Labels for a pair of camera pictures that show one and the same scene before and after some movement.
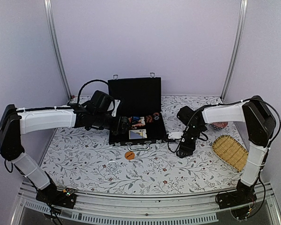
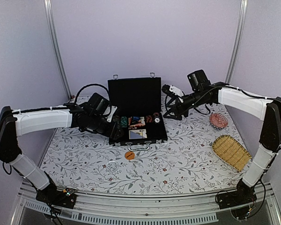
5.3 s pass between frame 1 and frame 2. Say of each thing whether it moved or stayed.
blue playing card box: stayed
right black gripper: moved
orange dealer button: stayed
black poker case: stayed
